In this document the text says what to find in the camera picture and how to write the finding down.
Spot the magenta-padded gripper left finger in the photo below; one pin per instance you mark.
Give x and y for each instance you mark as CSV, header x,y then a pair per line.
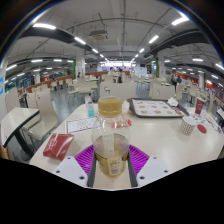
x,y
83,160

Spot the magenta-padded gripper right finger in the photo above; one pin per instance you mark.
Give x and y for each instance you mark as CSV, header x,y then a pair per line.
x,y
140,160

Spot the clear yellow-capped drink bottle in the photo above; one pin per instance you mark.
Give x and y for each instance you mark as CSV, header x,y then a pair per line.
x,y
110,146

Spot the red cardboard carton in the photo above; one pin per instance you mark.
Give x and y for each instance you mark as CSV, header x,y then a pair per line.
x,y
58,146

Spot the white printed paper sheet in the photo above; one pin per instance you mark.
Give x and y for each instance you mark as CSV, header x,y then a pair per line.
x,y
80,125

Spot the red sauce packet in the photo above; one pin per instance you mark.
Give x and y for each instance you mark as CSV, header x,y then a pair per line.
x,y
128,122

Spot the small clear sanitizer bottle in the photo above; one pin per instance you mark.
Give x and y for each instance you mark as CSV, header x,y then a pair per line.
x,y
90,108

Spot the crumpled food wrapper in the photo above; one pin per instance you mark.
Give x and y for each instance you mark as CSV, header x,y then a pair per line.
x,y
125,107

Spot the brown patterned white paper cup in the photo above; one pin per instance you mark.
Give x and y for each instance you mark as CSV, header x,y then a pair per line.
x,y
188,126

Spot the crumpled white napkin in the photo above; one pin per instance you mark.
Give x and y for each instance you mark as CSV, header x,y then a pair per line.
x,y
172,102

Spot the group of beige chairs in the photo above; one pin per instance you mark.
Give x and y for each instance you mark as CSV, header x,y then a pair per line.
x,y
41,106

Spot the white neighbouring table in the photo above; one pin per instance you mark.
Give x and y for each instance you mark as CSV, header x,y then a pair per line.
x,y
16,121

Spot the tall red paper cup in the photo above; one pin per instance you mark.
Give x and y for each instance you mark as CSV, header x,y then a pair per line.
x,y
200,106

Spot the person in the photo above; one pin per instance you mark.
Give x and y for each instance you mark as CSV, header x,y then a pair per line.
x,y
119,75
111,71
175,79

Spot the ceiling air conditioner unit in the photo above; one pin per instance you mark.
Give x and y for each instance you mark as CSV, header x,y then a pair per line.
x,y
99,35

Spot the ceiling strip lights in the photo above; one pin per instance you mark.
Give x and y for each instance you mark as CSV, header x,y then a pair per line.
x,y
43,25

